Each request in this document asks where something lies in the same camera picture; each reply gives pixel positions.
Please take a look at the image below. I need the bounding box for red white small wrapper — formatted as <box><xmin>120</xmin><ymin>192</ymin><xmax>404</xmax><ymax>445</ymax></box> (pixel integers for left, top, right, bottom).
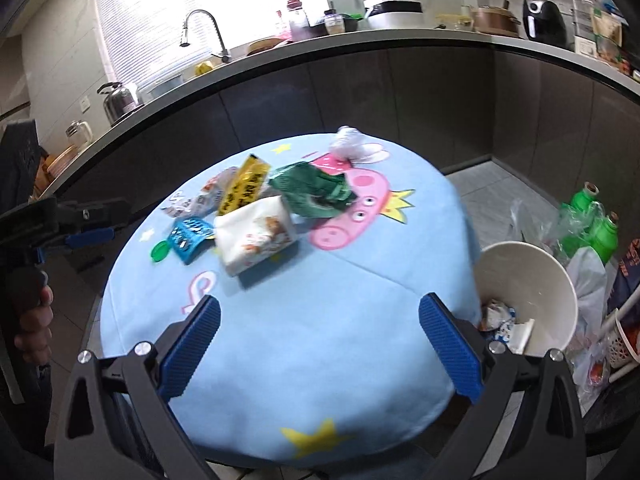
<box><xmin>160</xmin><ymin>166</ymin><xmax>239</xmax><ymax>219</ymax></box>

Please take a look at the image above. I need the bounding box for yellow snack packet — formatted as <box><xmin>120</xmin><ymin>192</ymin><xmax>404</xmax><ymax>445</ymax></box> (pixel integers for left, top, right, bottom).
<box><xmin>217</xmin><ymin>154</ymin><xmax>270</xmax><ymax>216</ymax></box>

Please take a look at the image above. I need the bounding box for grey kitchen countertop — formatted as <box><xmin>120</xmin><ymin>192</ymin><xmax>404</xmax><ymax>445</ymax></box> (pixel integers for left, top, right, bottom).
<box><xmin>41</xmin><ymin>28</ymin><xmax>639</xmax><ymax>198</ymax></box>

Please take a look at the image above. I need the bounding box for steel kitchen faucet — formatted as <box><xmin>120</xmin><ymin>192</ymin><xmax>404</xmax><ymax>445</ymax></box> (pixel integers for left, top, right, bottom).
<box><xmin>179</xmin><ymin>9</ymin><xmax>231</xmax><ymax>64</ymax></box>

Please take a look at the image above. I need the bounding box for glass pitcher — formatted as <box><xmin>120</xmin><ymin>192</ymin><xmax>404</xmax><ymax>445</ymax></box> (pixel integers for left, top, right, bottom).
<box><xmin>65</xmin><ymin>120</ymin><xmax>93</xmax><ymax>151</ymax></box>

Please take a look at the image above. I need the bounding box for green bottle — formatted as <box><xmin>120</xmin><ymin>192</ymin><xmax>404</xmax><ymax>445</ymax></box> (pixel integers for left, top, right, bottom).
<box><xmin>587</xmin><ymin>211</ymin><xmax>620</xmax><ymax>266</ymax></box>
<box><xmin>561</xmin><ymin>181</ymin><xmax>600</xmax><ymax>214</ymax></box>

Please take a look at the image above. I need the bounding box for green bottle rear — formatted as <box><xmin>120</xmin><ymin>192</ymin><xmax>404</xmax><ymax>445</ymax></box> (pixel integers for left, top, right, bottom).
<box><xmin>561</xmin><ymin>181</ymin><xmax>600</xmax><ymax>214</ymax></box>

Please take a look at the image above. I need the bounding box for steel kettle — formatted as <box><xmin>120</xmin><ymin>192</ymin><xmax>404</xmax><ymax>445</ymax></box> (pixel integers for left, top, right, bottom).
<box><xmin>96</xmin><ymin>81</ymin><xmax>143</xmax><ymax>127</ymax></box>

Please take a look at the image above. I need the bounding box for white plastic shopping bag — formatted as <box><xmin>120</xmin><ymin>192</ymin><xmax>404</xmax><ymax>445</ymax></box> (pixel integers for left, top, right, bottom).
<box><xmin>565</xmin><ymin>247</ymin><xmax>611</xmax><ymax>415</ymax></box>

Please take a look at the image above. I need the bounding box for white rice cooker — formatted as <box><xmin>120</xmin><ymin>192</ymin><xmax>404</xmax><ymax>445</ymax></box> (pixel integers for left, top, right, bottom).
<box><xmin>363</xmin><ymin>0</ymin><xmax>426</xmax><ymax>29</ymax></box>

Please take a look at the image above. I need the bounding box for blue blister pack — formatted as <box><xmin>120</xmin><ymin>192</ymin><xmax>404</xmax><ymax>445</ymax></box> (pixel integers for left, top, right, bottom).
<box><xmin>167</xmin><ymin>217</ymin><xmax>215</xmax><ymax>264</ymax></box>

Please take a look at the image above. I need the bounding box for clear plastic bag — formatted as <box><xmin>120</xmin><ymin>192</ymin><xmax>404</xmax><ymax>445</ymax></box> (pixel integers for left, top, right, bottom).
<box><xmin>330</xmin><ymin>126</ymin><xmax>373</xmax><ymax>162</ymax></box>

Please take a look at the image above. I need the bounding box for white round trash bin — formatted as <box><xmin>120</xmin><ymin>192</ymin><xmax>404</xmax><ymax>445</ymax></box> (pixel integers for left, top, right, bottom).
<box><xmin>474</xmin><ymin>242</ymin><xmax>578</xmax><ymax>358</ymax></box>

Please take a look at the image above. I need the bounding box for beige plastic storage rack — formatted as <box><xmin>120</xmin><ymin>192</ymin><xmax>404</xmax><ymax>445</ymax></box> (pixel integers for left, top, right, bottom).
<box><xmin>599</xmin><ymin>309</ymin><xmax>639</xmax><ymax>382</ymax></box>

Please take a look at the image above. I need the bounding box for brown cooking pot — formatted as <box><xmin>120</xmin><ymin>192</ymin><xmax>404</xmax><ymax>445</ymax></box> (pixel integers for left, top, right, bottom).
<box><xmin>472</xmin><ymin>0</ymin><xmax>520</xmax><ymax>38</ymax></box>

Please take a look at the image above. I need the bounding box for person's left hand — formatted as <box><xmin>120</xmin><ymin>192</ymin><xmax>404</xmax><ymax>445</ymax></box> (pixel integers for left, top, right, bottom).
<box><xmin>14</xmin><ymin>286</ymin><xmax>54</xmax><ymax>365</ymax></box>

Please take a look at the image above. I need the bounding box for green plastic lid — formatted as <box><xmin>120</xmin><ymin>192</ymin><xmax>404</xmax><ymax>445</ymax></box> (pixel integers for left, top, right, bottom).
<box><xmin>150</xmin><ymin>240</ymin><xmax>171</xmax><ymax>263</ymax></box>

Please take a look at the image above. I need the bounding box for white paper bucket cup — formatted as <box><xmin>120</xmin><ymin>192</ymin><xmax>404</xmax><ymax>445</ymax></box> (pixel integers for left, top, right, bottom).
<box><xmin>214</xmin><ymin>195</ymin><xmax>297</xmax><ymax>276</ymax></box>

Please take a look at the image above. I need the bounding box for green bottle front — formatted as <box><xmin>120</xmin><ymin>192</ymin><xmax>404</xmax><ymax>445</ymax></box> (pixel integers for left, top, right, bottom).
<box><xmin>587</xmin><ymin>211</ymin><xmax>620</xmax><ymax>266</ymax></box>

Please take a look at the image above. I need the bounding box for black air fryer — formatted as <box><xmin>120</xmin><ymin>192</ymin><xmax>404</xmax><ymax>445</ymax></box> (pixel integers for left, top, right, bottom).
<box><xmin>522</xmin><ymin>0</ymin><xmax>567</xmax><ymax>48</ymax></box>

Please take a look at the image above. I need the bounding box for dark blue shopping bag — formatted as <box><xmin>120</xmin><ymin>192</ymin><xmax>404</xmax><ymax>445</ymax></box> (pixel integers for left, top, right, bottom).
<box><xmin>608</xmin><ymin>238</ymin><xmax>640</xmax><ymax>313</ymax></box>

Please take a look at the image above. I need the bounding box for silver blue foil bag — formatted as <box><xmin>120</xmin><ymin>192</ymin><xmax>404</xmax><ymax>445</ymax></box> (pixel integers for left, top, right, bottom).
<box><xmin>480</xmin><ymin>299</ymin><xmax>535</xmax><ymax>354</ymax></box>

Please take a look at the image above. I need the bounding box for green wrapper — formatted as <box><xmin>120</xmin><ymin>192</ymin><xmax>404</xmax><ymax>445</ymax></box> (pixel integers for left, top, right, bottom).
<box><xmin>268</xmin><ymin>162</ymin><xmax>358</xmax><ymax>219</ymax></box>

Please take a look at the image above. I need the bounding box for glass jar red lid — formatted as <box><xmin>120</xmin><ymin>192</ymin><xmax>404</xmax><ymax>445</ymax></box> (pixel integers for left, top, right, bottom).
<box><xmin>286</xmin><ymin>0</ymin><xmax>311</xmax><ymax>41</ymax></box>

